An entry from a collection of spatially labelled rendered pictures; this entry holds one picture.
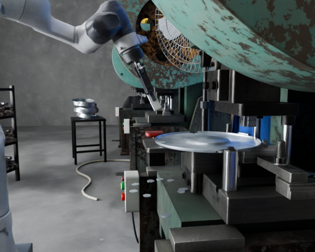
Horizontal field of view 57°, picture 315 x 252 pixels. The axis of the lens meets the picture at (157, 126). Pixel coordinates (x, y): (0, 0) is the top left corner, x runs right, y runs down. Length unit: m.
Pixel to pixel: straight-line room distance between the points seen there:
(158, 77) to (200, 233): 1.60
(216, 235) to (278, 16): 0.42
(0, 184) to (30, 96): 6.83
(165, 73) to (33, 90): 5.79
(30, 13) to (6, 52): 6.92
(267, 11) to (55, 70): 7.26
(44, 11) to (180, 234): 0.70
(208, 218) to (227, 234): 0.07
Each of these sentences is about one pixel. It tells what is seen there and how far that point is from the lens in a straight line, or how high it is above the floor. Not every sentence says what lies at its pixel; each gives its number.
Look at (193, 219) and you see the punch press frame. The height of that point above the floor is 0.64.
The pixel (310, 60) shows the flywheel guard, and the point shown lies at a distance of 0.37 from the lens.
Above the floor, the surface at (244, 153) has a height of 0.76.
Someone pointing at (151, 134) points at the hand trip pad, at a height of 0.76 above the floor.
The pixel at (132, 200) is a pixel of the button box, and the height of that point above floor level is 0.54.
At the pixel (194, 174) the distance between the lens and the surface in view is 0.78.
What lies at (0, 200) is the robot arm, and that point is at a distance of 0.89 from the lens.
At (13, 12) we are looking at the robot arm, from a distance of 0.93.
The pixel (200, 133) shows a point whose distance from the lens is 0.96.
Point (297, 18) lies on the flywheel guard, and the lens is 0.37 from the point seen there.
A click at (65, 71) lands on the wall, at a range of 7.48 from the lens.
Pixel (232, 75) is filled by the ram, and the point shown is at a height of 0.96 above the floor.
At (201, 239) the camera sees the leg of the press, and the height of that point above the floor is 0.64.
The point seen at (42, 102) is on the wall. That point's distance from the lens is 7.60.
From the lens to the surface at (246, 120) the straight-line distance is 0.84.
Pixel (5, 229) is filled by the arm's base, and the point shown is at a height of 0.55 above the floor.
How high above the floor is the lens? 0.93
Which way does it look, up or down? 8 degrees down
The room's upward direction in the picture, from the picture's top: straight up
